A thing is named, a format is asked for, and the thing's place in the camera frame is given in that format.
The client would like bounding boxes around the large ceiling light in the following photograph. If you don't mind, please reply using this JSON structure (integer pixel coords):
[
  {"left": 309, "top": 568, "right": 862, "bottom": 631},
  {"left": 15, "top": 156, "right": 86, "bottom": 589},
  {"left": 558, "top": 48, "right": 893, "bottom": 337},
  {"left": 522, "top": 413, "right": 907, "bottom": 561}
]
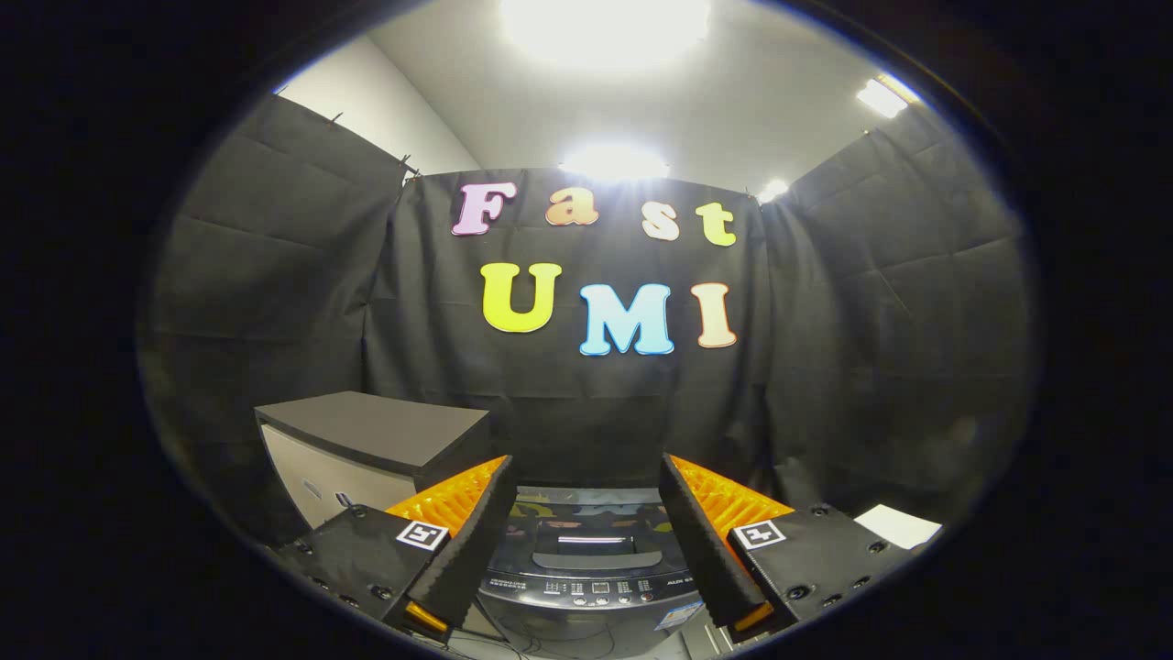
[{"left": 499, "top": 0, "right": 713, "bottom": 58}]

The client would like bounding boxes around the dark grey washing machine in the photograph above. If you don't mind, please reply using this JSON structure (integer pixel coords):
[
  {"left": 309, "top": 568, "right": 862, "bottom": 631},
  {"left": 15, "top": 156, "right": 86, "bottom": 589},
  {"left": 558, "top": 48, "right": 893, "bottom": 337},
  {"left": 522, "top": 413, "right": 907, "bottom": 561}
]
[{"left": 477, "top": 486, "right": 707, "bottom": 660}]

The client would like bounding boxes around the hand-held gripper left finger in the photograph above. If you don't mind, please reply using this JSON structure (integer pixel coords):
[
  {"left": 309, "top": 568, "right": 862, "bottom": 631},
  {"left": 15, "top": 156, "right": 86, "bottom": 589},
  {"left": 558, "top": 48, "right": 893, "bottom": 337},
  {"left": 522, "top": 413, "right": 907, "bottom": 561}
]
[{"left": 275, "top": 456, "right": 516, "bottom": 643}]

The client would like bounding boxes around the rectangular ceiling light panel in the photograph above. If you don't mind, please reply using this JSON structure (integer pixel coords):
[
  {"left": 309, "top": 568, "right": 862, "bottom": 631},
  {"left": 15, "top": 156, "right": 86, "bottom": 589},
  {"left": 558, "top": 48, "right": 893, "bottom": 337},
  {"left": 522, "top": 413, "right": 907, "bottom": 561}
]
[{"left": 857, "top": 78, "right": 911, "bottom": 119}]

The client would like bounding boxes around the ceiling light behind backdrop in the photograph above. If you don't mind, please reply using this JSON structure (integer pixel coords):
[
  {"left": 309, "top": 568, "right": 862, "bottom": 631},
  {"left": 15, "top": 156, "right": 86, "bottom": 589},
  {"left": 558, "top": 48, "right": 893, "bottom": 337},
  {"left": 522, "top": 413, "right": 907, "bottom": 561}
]
[{"left": 559, "top": 147, "right": 670, "bottom": 182}]

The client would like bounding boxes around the dark washing machine lid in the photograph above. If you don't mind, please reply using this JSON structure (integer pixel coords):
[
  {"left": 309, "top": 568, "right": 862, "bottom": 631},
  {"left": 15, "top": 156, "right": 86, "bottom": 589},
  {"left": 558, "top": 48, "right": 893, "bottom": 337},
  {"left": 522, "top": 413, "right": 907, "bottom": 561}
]
[{"left": 499, "top": 486, "right": 693, "bottom": 577}]

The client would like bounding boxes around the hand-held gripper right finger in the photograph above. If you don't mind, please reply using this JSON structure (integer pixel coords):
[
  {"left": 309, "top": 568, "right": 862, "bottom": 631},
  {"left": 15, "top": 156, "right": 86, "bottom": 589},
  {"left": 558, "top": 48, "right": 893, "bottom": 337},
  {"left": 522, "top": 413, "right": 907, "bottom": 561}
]
[{"left": 658, "top": 453, "right": 917, "bottom": 644}]

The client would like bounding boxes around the grey cabinet with dark top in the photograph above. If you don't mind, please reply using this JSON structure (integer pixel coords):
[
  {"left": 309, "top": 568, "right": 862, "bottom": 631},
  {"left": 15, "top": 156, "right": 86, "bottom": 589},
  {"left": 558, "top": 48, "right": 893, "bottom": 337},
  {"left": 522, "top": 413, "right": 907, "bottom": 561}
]
[{"left": 254, "top": 391, "right": 493, "bottom": 531}]

